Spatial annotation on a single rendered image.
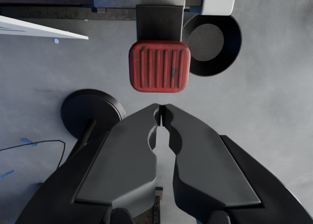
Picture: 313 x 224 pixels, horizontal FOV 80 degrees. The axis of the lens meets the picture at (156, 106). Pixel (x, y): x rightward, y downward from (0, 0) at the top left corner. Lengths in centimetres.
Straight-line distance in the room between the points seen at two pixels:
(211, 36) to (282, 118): 68
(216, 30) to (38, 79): 96
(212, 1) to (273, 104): 100
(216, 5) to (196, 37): 65
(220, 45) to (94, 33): 62
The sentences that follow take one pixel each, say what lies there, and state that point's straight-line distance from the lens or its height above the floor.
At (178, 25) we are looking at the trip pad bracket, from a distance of 27.
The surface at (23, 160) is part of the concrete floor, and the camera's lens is 162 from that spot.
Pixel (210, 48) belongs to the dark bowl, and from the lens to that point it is 102.
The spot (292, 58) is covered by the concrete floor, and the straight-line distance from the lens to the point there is 122.
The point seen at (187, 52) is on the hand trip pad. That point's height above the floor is 76.
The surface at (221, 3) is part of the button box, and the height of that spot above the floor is 63.
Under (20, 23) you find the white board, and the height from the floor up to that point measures 48.
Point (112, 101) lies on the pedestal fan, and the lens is 108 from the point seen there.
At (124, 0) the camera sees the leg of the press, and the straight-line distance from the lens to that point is 33.
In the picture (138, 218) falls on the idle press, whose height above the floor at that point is 20.
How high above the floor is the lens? 97
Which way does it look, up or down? 62 degrees down
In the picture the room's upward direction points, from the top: 180 degrees clockwise
